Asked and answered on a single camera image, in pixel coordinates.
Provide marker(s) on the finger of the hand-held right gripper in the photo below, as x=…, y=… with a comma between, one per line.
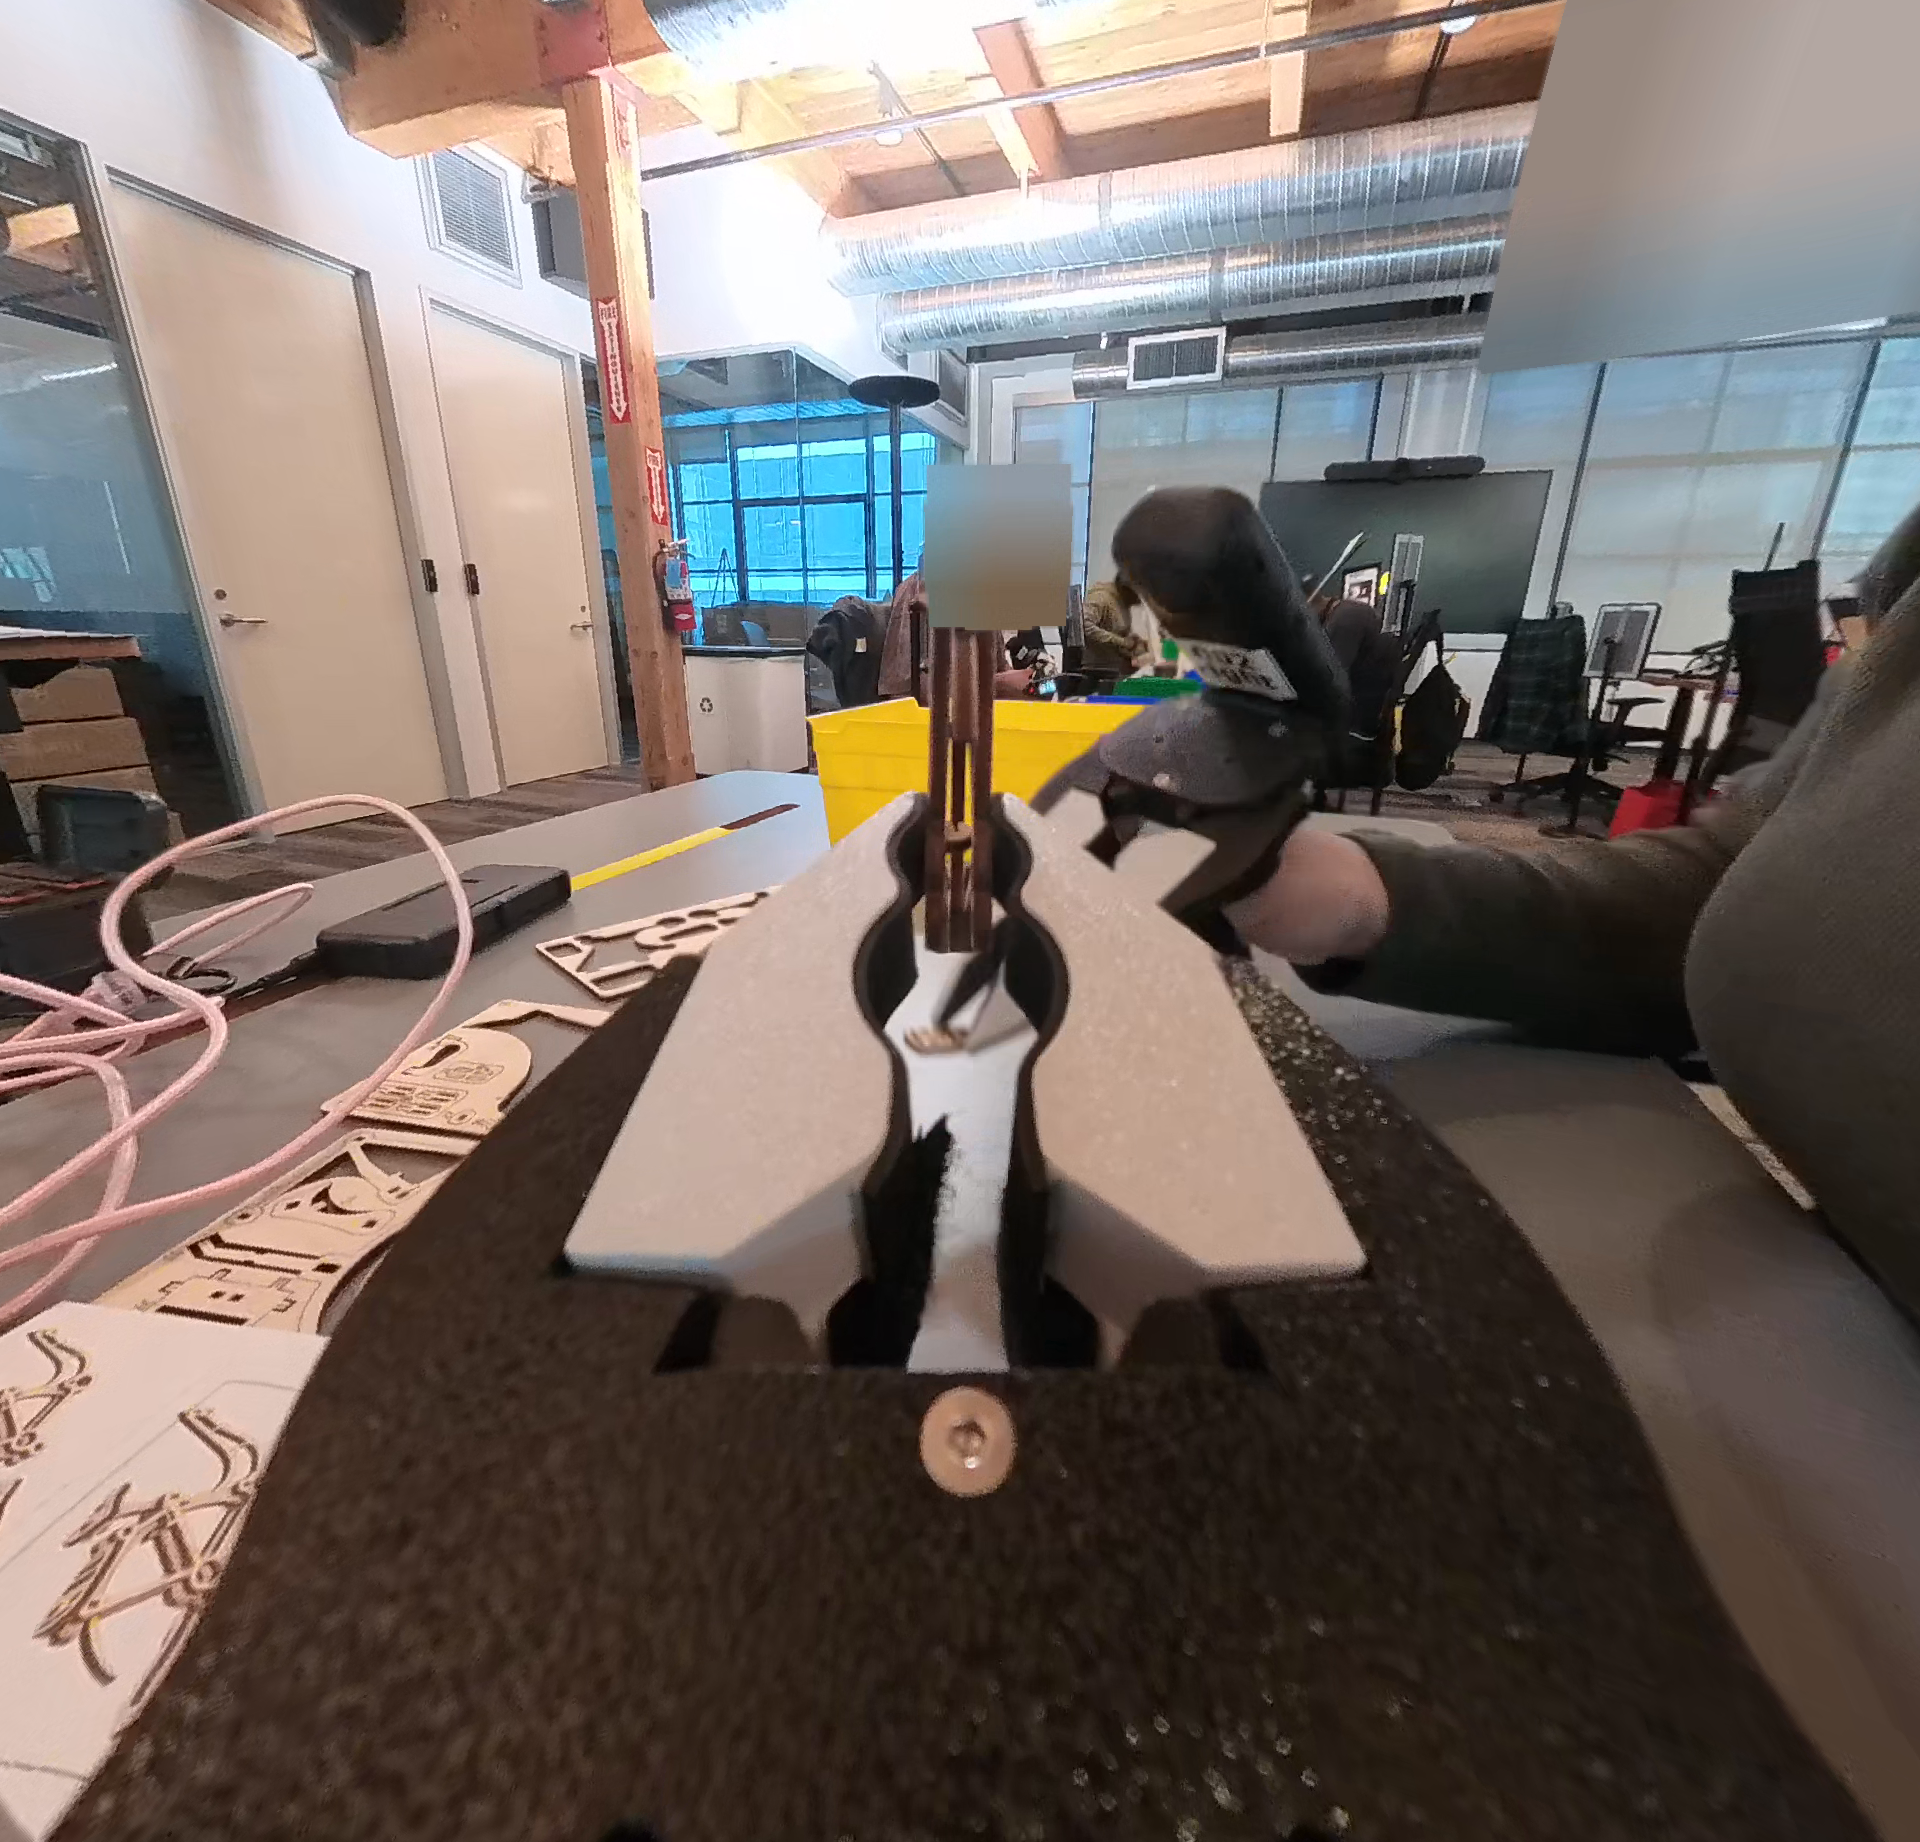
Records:
x=1201, y=756
x=1162, y=868

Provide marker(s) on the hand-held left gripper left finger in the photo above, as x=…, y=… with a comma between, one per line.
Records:
x=750, y=1109

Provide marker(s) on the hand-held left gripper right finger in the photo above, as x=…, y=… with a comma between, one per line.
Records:
x=1186, y=1109

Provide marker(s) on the assembled wooden model part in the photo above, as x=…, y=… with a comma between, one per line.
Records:
x=961, y=763

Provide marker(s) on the person's right forearm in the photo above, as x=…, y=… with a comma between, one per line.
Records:
x=1560, y=913

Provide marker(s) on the narrow laser-cut wooden parts sheet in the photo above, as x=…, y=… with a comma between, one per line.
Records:
x=660, y=944

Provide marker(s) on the large laser-cut wooden parts sheet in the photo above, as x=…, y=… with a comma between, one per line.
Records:
x=450, y=1070

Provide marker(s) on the person's right hand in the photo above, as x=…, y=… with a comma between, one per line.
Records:
x=1320, y=898

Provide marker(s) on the small loose wooden piece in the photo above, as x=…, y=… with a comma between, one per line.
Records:
x=932, y=1039

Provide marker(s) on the black backpack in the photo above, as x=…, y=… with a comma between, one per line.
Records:
x=1431, y=718

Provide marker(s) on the yellow plastic bin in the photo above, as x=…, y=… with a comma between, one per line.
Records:
x=900, y=763

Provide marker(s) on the office chair with plaid cloth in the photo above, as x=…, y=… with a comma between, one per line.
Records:
x=1537, y=704

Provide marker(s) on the black phone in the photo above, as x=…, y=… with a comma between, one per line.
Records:
x=442, y=920

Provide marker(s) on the black floor lamp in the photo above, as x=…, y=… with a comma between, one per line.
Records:
x=897, y=391

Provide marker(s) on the white recycling bin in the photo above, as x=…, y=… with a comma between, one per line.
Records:
x=747, y=711

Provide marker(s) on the red fire extinguisher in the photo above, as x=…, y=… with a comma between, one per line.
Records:
x=676, y=591

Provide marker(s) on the narrow pale door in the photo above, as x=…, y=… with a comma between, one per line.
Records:
x=516, y=554

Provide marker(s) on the wooden pillar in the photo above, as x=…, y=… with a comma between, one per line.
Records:
x=631, y=449

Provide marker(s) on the wide pale door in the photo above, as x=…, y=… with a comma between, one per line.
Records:
x=285, y=524

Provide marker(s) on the white card with part outlines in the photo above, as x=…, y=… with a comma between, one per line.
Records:
x=136, y=1543

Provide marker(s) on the large black wall screen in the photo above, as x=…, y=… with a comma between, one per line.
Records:
x=1410, y=554

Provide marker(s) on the white wall vent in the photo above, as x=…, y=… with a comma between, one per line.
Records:
x=1174, y=359

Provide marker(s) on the silver ceiling duct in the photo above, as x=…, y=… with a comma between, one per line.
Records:
x=1171, y=206

